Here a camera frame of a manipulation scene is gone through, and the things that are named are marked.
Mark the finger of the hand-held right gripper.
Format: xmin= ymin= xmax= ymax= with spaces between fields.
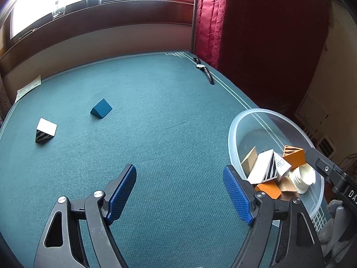
xmin=306 ymin=148 xmax=349 ymax=193

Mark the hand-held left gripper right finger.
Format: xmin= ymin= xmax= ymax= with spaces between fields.
xmin=222 ymin=165 xmax=325 ymax=268

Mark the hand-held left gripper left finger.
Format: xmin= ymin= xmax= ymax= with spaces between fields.
xmin=33 ymin=164 xmax=137 ymax=268

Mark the white round cup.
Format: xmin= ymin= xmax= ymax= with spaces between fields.
xmin=289 ymin=163 xmax=316 ymax=194

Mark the plain orange block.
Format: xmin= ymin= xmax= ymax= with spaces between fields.
xmin=255 ymin=180 xmax=282 ymax=199

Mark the orange black-striped block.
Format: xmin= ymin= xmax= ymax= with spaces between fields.
xmin=282 ymin=145 xmax=306 ymax=171

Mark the plain wooden block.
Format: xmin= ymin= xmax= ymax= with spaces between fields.
xmin=279 ymin=176 xmax=299 ymax=193
xmin=241 ymin=147 xmax=258 ymax=179

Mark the white black-striped block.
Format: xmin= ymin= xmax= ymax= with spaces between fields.
xmin=248 ymin=149 xmax=279 ymax=185
xmin=35 ymin=118 xmax=58 ymax=143

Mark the white printed block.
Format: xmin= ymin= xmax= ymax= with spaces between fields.
xmin=275 ymin=152 xmax=292 ymax=183

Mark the clear plastic bowl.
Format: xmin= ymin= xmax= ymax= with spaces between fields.
xmin=228 ymin=108 xmax=325 ymax=228

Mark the person's right hand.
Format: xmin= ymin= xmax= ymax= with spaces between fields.
xmin=319 ymin=199 xmax=357 ymax=246

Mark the white heater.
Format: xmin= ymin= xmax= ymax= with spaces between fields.
xmin=315 ymin=134 xmax=335 ymax=157

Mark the blue wedge block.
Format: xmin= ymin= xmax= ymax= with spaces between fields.
xmin=90 ymin=98 xmax=113 ymax=118

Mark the green table cloth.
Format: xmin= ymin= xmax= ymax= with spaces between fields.
xmin=0 ymin=51 xmax=328 ymax=268

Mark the black wristwatch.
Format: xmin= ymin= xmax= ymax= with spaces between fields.
xmin=193 ymin=57 xmax=215 ymax=85

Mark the white paper note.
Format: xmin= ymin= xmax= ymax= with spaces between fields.
xmin=15 ymin=74 xmax=42 ymax=103

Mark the red quilted curtain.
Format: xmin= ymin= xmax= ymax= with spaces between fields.
xmin=194 ymin=0 xmax=332 ymax=115

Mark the white wall panel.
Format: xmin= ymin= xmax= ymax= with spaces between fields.
xmin=295 ymin=95 xmax=330 ymax=133

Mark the wooden window frame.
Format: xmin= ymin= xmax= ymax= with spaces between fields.
xmin=0 ymin=0 xmax=196 ymax=62

